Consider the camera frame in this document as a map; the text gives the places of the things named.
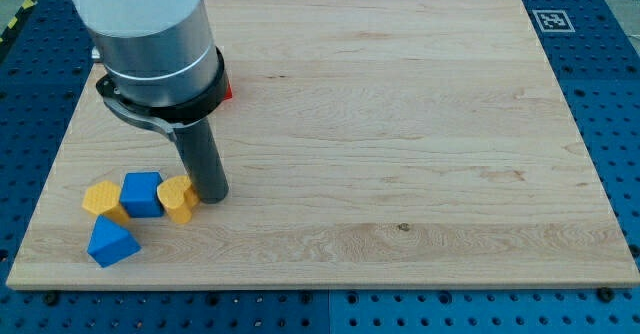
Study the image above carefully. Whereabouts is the blue cube block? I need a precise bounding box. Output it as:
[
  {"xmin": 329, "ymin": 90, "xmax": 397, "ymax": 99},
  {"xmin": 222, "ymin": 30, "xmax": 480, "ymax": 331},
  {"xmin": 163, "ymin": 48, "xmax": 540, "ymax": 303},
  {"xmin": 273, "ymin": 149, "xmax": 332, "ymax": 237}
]
[{"xmin": 120, "ymin": 172, "xmax": 164, "ymax": 218}]

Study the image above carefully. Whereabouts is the wooden board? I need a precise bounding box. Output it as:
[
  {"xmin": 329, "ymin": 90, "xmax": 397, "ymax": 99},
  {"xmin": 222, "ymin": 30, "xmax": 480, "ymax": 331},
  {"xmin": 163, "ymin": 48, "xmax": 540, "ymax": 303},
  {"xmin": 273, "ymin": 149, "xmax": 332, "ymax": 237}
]
[{"xmin": 7, "ymin": 0, "xmax": 639, "ymax": 291}]

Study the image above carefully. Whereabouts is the yellow heart block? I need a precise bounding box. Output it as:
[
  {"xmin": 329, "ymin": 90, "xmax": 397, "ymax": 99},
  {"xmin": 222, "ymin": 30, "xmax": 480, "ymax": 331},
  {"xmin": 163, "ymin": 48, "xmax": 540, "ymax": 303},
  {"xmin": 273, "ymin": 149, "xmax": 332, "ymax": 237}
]
[{"xmin": 156, "ymin": 175, "xmax": 200, "ymax": 224}]

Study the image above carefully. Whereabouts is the blue triangle block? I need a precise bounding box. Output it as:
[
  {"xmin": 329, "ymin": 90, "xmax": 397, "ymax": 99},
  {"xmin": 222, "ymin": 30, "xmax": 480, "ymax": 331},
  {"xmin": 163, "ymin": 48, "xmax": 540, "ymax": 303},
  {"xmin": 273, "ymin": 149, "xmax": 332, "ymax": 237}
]
[{"xmin": 87, "ymin": 216, "xmax": 141, "ymax": 267}]

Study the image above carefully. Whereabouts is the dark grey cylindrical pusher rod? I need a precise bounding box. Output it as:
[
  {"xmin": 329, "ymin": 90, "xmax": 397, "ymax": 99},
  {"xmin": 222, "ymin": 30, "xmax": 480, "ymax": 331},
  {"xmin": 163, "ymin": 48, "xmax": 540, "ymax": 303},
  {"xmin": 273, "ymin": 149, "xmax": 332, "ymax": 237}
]
[{"xmin": 172, "ymin": 117, "xmax": 229, "ymax": 204}]

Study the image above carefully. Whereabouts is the red block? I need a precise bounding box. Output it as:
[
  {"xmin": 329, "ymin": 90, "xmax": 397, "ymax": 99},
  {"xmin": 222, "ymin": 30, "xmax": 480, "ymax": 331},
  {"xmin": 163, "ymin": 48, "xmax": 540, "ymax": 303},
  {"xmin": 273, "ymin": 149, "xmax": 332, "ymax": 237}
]
[{"xmin": 223, "ymin": 84, "xmax": 233, "ymax": 100}]

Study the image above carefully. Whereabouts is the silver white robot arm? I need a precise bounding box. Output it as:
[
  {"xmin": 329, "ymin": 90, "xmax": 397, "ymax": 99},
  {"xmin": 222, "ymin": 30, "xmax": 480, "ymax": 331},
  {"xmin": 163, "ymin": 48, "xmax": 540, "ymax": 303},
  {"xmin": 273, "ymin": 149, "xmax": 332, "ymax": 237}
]
[{"xmin": 72, "ymin": 0, "xmax": 230, "ymax": 203}]

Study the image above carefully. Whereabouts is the black flange ring mount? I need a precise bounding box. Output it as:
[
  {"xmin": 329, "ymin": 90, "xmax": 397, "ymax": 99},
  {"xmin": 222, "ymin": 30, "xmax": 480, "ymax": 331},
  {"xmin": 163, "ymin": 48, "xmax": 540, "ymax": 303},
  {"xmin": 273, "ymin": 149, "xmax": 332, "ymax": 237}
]
[{"xmin": 95, "ymin": 47, "xmax": 230, "ymax": 142}]

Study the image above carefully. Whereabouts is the black yellow hazard tape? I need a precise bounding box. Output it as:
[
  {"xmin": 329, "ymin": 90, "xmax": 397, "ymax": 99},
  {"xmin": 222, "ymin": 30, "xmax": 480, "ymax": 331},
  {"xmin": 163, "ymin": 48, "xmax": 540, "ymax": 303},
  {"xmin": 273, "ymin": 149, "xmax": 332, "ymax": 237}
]
[{"xmin": 1, "ymin": 0, "xmax": 38, "ymax": 61}]

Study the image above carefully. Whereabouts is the white fiducial marker tag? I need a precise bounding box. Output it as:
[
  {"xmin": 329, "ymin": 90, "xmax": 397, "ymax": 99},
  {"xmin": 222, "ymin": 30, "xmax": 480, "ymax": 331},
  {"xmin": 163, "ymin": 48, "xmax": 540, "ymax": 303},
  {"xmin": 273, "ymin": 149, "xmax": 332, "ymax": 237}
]
[{"xmin": 532, "ymin": 9, "xmax": 575, "ymax": 33}]

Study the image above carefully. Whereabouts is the yellow hexagon block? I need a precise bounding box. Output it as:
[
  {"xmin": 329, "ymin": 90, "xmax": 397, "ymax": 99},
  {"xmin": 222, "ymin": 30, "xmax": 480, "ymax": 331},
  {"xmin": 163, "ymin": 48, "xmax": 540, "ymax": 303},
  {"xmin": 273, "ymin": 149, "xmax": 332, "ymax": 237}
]
[{"xmin": 82, "ymin": 180, "xmax": 131, "ymax": 225}]

